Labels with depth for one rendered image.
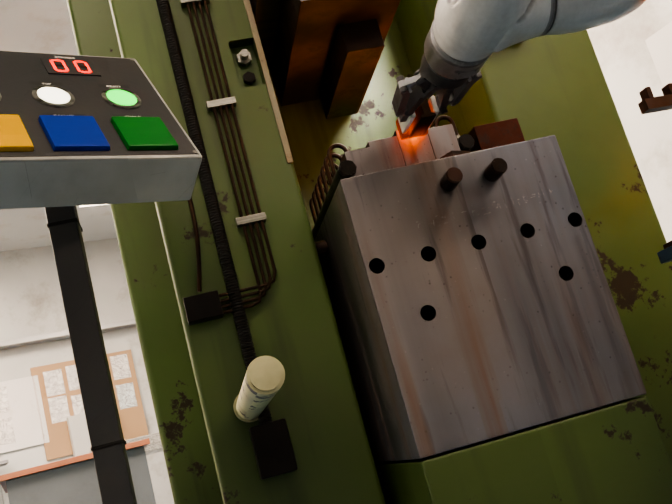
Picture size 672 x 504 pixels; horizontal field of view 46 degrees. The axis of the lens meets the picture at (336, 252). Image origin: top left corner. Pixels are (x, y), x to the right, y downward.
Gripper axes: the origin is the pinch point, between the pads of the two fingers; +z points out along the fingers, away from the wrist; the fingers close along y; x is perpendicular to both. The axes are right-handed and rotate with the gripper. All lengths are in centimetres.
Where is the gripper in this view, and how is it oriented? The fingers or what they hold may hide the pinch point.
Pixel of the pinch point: (417, 115)
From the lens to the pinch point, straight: 135.2
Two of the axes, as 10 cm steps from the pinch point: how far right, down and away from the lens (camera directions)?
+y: 9.5, -2.2, 2.1
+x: -2.6, -9.4, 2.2
